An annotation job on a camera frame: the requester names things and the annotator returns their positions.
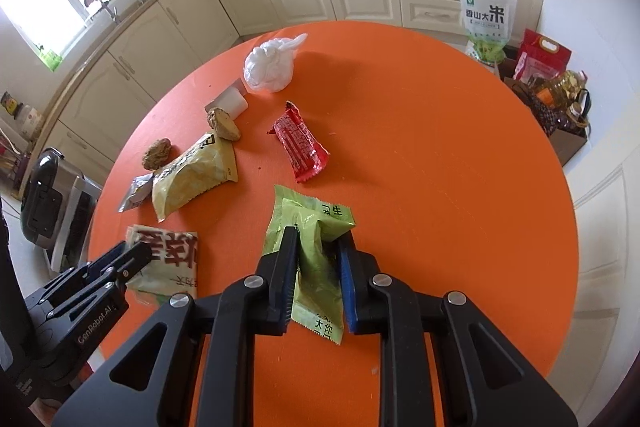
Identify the white plastic bag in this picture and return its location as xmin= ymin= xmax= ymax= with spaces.
xmin=243 ymin=33 xmax=308 ymax=94

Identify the pale packet with red print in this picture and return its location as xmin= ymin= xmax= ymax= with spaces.
xmin=125 ymin=224 xmax=201 ymax=308

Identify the yellow cooking oil bottle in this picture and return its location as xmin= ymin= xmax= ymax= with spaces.
xmin=532 ymin=69 xmax=587 ymax=108

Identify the white jelly cup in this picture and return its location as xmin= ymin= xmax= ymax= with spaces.
xmin=212 ymin=79 xmax=249 ymax=116

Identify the metal sink faucet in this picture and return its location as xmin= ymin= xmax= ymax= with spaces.
xmin=84 ymin=0 xmax=121 ymax=25

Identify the silver black kitchen appliance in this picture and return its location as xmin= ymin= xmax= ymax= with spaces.
xmin=20 ymin=148 xmax=103 ymax=273

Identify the small silver packet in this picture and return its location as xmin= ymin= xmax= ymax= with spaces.
xmin=117 ymin=173 xmax=153 ymax=212

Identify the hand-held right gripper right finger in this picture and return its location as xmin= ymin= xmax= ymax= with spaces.
xmin=336 ymin=237 xmax=573 ymax=427

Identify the yellow green snack packet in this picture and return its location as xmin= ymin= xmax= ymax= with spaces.
xmin=151 ymin=133 xmax=239 ymax=223

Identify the white countertop canister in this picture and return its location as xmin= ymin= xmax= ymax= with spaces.
xmin=15 ymin=104 xmax=46 ymax=141

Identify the red bag with handle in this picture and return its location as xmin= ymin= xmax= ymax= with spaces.
xmin=512 ymin=28 xmax=572 ymax=82

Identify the white green rice bag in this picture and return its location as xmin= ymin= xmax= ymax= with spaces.
xmin=458 ymin=0 xmax=518 ymax=64

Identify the white panel door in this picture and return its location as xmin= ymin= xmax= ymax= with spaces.
xmin=550 ymin=127 xmax=640 ymax=408

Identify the red snack wrapper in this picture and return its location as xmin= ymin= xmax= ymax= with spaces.
xmin=267 ymin=102 xmax=331 ymax=182

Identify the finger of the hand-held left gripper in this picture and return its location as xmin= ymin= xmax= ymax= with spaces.
xmin=62 ymin=243 xmax=153 ymax=310
xmin=50 ymin=241 xmax=133 ymax=294

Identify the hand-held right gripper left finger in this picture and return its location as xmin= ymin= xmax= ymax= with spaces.
xmin=52 ymin=227 xmax=301 ymax=427

